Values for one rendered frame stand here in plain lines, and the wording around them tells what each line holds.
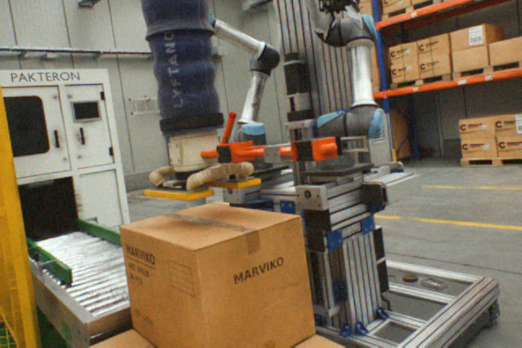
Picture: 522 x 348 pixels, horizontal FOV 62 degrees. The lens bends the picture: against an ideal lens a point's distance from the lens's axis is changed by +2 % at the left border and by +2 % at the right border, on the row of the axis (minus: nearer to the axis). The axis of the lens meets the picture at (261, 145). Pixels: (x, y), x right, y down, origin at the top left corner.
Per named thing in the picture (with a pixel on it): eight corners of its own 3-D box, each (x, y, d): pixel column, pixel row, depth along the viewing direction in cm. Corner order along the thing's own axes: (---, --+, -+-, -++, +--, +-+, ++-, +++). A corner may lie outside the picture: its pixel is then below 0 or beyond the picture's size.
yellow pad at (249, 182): (190, 186, 170) (188, 173, 169) (211, 181, 176) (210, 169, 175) (238, 189, 143) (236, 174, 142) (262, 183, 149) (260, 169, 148)
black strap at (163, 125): (150, 133, 154) (148, 121, 154) (205, 126, 168) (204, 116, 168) (179, 129, 136) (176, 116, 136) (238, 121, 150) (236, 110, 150)
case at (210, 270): (133, 328, 167) (118, 226, 165) (220, 292, 191) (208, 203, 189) (214, 392, 119) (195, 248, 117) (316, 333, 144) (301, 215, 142)
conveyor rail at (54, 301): (4, 265, 348) (0, 242, 347) (11, 263, 351) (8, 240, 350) (90, 373, 165) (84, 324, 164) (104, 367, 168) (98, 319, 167)
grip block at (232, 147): (216, 164, 133) (214, 145, 133) (241, 159, 139) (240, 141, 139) (231, 164, 127) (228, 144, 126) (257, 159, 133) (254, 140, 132)
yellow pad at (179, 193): (143, 196, 158) (142, 182, 158) (169, 190, 164) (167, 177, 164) (188, 201, 131) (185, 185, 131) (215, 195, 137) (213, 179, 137)
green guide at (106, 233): (77, 228, 382) (76, 218, 381) (90, 225, 388) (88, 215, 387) (151, 258, 255) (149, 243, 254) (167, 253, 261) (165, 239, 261)
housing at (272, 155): (263, 163, 117) (261, 147, 116) (282, 159, 121) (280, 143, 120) (280, 162, 111) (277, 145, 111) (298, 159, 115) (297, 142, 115)
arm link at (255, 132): (249, 151, 209) (245, 123, 208) (240, 151, 221) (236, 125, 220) (271, 147, 213) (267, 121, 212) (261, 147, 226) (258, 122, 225)
